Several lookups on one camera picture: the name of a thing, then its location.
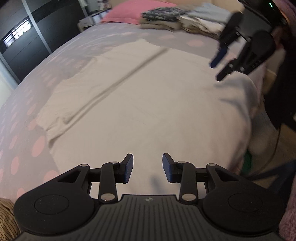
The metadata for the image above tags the cream white t-shirt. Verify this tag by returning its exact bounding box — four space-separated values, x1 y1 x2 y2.
37 39 258 194

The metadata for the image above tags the white folded shirt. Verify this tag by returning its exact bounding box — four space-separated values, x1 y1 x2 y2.
177 15 224 40

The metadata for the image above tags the beige padded headboard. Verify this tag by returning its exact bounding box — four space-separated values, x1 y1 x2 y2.
212 0 244 12

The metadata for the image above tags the light blue folded garment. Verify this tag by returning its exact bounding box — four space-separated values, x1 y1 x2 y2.
188 3 232 24

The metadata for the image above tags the dark floral folded garment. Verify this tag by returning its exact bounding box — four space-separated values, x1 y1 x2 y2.
141 7 191 22

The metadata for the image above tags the beige olive folded garment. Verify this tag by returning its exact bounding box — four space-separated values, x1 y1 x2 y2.
139 19 182 32

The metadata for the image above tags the grey pink-dotted bed sheet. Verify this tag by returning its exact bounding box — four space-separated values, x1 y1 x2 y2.
1 23 218 201

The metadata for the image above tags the pink pillow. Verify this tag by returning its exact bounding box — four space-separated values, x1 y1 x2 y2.
101 0 176 25

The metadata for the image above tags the purple fuzzy sleeve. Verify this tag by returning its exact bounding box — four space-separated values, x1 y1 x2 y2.
278 161 296 240

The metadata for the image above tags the brown striped garment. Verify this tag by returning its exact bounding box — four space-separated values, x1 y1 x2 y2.
0 198 21 241

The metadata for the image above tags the white bedside cabinet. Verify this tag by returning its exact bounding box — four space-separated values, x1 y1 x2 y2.
77 9 111 32

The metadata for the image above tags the black wardrobe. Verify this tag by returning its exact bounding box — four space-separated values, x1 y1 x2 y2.
1 1 85 83

